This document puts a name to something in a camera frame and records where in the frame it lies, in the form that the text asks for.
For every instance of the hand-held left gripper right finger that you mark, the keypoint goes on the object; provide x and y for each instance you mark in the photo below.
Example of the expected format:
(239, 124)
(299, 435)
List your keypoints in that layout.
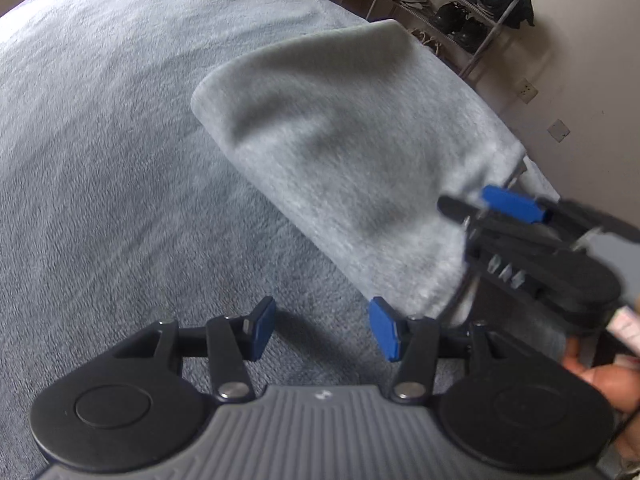
(384, 330)

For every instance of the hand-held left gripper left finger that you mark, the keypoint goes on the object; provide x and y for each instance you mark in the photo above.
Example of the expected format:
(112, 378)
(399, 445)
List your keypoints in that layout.
(261, 327)

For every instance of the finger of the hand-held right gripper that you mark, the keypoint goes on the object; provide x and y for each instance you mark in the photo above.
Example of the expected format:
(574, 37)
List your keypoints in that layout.
(510, 247)
(510, 205)

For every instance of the grey fleece garment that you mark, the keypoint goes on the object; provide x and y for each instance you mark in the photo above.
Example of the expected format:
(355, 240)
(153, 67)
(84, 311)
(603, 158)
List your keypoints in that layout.
(350, 150)

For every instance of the person's right hand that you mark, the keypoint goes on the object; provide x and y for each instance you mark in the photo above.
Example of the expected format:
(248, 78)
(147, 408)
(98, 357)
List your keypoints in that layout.
(605, 382)

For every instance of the metal shoe rack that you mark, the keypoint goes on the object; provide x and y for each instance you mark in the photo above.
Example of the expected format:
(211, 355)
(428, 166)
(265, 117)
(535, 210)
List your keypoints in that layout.
(480, 45)

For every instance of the black cloth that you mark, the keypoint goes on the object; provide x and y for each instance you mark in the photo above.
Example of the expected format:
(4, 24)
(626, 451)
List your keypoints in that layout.
(510, 7)

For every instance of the white wall switch plate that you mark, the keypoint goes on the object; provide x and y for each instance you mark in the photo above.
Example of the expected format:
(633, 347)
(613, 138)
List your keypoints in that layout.
(558, 131)

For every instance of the wall socket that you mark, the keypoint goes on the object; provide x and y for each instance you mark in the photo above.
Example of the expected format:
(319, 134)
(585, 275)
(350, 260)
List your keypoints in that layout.
(528, 91)

